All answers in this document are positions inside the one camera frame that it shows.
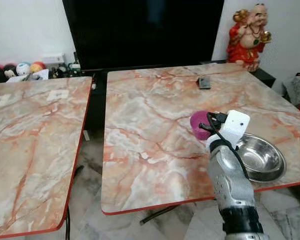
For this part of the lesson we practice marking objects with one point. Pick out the purple cup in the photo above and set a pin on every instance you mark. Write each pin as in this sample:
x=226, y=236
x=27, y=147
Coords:
x=199, y=125

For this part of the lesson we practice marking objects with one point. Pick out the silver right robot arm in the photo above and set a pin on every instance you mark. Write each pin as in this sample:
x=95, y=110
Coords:
x=230, y=185

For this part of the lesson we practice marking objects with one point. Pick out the small black flat device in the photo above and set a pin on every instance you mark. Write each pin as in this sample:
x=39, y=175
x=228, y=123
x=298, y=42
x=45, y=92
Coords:
x=204, y=82

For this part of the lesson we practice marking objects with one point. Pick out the stainless steel bowl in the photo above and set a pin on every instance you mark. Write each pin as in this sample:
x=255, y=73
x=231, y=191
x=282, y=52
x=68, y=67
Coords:
x=262, y=160

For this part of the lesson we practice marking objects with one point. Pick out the red gold Buddha statue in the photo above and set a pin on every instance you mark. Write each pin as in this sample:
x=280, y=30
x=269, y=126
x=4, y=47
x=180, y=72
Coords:
x=247, y=40

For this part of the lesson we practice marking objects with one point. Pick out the grey cushion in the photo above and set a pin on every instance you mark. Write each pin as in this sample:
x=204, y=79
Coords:
x=299, y=90

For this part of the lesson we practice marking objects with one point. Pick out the black table leg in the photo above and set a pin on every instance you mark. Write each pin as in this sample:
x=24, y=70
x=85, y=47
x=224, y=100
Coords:
x=157, y=215

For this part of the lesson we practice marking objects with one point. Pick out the black television screen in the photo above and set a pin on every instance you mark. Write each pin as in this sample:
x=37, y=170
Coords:
x=142, y=30

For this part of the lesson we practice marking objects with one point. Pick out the white box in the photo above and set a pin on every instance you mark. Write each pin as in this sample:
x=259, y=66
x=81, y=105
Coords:
x=54, y=59

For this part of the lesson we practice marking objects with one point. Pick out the orange yellow round toy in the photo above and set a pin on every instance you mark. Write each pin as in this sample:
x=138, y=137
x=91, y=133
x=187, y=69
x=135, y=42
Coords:
x=37, y=66

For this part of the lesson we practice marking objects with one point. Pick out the white blue round toy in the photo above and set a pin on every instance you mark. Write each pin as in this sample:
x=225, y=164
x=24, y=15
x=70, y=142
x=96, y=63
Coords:
x=23, y=68

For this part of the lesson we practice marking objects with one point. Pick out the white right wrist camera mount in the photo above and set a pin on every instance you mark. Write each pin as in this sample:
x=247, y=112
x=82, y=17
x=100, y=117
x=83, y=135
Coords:
x=235, y=125

